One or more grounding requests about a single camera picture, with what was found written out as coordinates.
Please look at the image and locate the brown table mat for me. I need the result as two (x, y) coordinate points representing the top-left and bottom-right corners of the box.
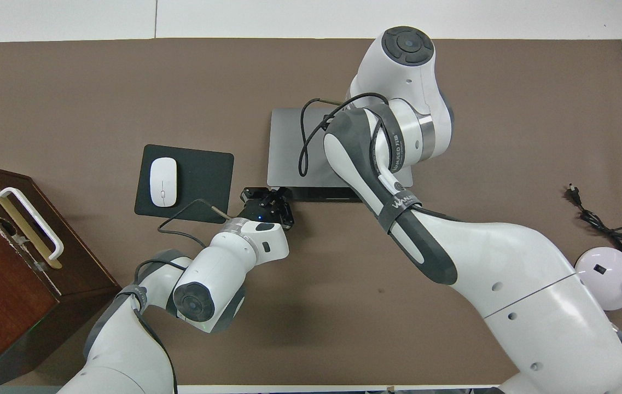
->
(0, 37), (622, 386)

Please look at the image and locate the grey laptop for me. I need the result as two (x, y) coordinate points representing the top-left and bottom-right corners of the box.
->
(266, 107), (414, 203)

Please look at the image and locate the white box handle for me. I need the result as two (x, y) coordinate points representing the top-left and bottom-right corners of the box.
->
(0, 187), (65, 261)

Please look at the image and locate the brass handle plate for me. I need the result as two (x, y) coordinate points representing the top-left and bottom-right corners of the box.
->
(0, 187), (63, 270)

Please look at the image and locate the dark brown wooden box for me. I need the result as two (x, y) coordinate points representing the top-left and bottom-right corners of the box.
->
(0, 160), (123, 392)

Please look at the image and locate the black lamp power cable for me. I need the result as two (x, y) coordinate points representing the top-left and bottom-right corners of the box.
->
(567, 185), (622, 259)

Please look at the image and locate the black mouse pad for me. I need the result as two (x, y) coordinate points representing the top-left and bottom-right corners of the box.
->
(134, 144), (235, 225)

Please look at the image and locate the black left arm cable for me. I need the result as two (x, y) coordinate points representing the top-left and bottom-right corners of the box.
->
(135, 198), (232, 394)

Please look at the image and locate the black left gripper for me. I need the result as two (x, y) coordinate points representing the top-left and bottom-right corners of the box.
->
(239, 187), (295, 229)

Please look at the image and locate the white computer mouse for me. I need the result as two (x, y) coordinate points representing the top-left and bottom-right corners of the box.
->
(149, 157), (178, 208)

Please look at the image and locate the white desk lamp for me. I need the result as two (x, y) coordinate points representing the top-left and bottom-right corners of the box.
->
(573, 212), (622, 311)

